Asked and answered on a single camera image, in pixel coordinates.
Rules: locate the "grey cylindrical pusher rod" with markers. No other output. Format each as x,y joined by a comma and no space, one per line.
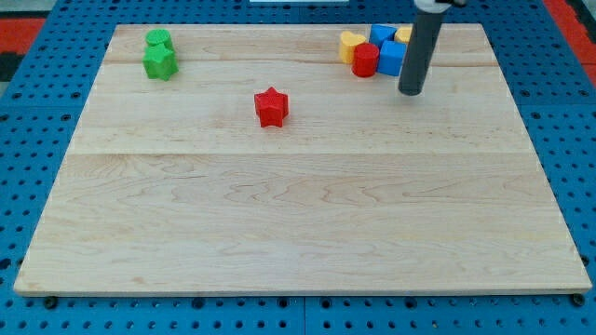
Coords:
426,28

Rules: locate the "red star block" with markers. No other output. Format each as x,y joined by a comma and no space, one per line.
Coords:
271,107

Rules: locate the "green star block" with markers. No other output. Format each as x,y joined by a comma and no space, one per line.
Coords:
159,62

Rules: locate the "yellow block rear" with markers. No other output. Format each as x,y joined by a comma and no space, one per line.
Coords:
403,34

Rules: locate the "blue cube block front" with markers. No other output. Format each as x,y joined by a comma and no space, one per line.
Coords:
391,57

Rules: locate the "blue block rear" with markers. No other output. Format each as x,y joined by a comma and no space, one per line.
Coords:
380,33

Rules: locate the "red cylinder block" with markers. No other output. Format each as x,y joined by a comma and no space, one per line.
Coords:
365,62

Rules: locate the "yellow heart block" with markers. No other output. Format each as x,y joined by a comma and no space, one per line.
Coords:
348,41

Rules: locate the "green cylinder block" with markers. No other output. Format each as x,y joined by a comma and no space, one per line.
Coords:
159,37

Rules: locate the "wooden board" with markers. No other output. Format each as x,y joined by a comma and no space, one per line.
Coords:
172,188

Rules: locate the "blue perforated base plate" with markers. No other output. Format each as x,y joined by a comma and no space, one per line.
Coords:
44,99

